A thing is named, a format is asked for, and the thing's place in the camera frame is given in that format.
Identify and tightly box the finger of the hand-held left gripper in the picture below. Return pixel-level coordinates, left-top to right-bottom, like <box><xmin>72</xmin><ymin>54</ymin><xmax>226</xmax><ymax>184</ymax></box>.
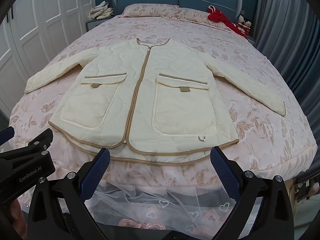
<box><xmin>0</xmin><ymin>127</ymin><xmax>15</xmax><ymax>144</ymax></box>
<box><xmin>27</xmin><ymin>128</ymin><xmax>54</xmax><ymax>155</ymax></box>

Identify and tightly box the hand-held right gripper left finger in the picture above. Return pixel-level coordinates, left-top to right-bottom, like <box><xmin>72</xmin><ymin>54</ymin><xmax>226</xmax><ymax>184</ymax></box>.
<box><xmin>26</xmin><ymin>148</ymin><xmax>111</xmax><ymax>240</ymax></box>

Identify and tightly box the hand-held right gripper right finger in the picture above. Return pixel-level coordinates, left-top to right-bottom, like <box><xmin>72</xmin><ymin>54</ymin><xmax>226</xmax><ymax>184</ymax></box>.
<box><xmin>210</xmin><ymin>146</ymin><xmax>295</xmax><ymax>240</ymax></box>

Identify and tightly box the cream quilted jacket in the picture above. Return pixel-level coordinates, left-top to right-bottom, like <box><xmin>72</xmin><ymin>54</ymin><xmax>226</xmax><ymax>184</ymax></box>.
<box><xmin>24</xmin><ymin>38</ymin><xmax>286</xmax><ymax>165</ymax></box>

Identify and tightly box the pile of beige clothes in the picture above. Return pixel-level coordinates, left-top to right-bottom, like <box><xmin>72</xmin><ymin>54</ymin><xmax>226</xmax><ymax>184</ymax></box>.
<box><xmin>87</xmin><ymin>1</ymin><xmax>114</xmax><ymax>20</ymax></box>

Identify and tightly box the person's left hand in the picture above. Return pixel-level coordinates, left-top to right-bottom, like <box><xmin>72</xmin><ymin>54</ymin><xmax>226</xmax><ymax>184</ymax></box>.
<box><xmin>9</xmin><ymin>198</ymin><xmax>28</xmax><ymax>240</ymax></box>

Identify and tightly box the pink floral bedspread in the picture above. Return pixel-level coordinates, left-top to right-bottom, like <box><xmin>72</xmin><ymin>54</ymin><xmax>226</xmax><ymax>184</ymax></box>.
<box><xmin>9</xmin><ymin>11</ymin><xmax>318</xmax><ymax>200</ymax></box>

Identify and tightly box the white lace bed skirt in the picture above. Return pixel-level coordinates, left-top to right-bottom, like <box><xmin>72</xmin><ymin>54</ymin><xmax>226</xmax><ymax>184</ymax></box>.
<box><xmin>84</xmin><ymin>179</ymin><xmax>238</xmax><ymax>231</ymax></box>

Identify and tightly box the white wardrobe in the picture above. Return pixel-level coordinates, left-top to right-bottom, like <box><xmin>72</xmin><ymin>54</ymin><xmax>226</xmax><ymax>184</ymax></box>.
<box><xmin>0</xmin><ymin>0</ymin><xmax>97</xmax><ymax>117</ymax></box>

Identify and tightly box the blue nightstand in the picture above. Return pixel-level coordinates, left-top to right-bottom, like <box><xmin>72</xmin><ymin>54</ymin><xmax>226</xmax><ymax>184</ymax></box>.
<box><xmin>86</xmin><ymin>15</ymin><xmax>118</xmax><ymax>32</ymax></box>

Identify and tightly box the white plush toy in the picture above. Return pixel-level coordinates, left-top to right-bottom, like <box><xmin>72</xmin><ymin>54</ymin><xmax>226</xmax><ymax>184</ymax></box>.
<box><xmin>236</xmin><ymin>14</ymin><xmax>252</xmax><ymax>34</ymax></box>

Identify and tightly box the grey-blue curtain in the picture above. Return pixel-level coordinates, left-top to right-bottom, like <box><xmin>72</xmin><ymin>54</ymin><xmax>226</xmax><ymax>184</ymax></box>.
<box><xmin>254</xmin><ymin>0</ymin><xmax>320</xmax><ymax>120</ymax></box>

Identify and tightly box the red garment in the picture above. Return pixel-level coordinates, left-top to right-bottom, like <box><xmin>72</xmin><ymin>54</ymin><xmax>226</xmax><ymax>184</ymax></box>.
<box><xmin>207</xmin><ymin>5</ymin><xmax>247</xmax><ymax>38</ymax></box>

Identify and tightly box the pink floral pillow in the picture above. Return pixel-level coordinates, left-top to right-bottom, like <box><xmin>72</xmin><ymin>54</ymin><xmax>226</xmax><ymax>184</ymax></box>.
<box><xmin>176</xmin><ymin>7</ymin><xmax>227</xmax><ymax>27</ymax></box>
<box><xmin>122</xmin><ymin>4</ymin><xmax>179</xmax><ymax>19</ymax></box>

